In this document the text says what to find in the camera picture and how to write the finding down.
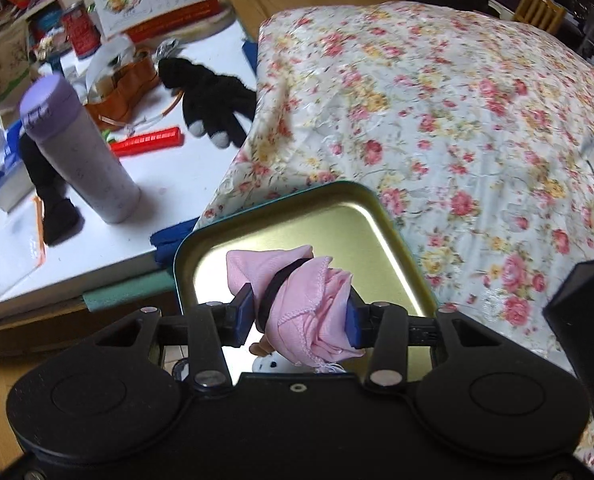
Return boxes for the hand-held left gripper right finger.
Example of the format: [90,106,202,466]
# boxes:
[344,296,502,394]

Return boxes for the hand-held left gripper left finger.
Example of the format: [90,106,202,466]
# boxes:
[94,282,254,394]

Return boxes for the black elastic band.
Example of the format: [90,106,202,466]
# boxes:
[256,259,310,333]

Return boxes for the pink cloth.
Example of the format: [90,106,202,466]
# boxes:
[226,245,366,374]

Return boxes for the green tin tray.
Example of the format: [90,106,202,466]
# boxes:
[173,180,440,387]

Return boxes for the small white plush toy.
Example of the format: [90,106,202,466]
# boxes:
[249,342,298,374]

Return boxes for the green foam edge guard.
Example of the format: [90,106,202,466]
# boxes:
[79,270,180,313]

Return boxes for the red plastic comb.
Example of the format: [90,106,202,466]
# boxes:
[108,126,184,158]

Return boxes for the black knit glove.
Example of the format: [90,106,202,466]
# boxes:
[18,132,84,247]
[157,57,258,150]

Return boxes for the purple thermos bottle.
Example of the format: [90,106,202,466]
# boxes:
[18,72,142,225]

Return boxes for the floral bedspread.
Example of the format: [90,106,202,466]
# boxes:
[197,0,594,480]

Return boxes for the orange-edged zip bag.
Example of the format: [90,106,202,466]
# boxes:
[0,195,48,306]

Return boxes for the brown leather pouch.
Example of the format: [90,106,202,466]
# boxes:
[84,55,162,126]

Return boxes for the blue and white tissue box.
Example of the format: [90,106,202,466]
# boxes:
[0,120,38,211]

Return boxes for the small wooden chair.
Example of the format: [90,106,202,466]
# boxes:
[514,0,562,36]

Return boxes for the red can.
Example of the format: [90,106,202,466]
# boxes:
[61,2,100,58]

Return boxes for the brown cardboard box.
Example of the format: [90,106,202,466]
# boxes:
[0,22,32,106]

